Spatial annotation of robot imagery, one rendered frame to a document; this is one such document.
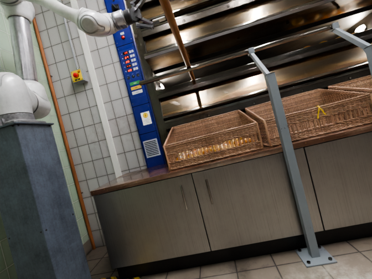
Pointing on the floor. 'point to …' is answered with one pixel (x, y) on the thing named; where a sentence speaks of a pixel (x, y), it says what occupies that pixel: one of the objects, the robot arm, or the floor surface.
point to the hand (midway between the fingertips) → (160, 6)
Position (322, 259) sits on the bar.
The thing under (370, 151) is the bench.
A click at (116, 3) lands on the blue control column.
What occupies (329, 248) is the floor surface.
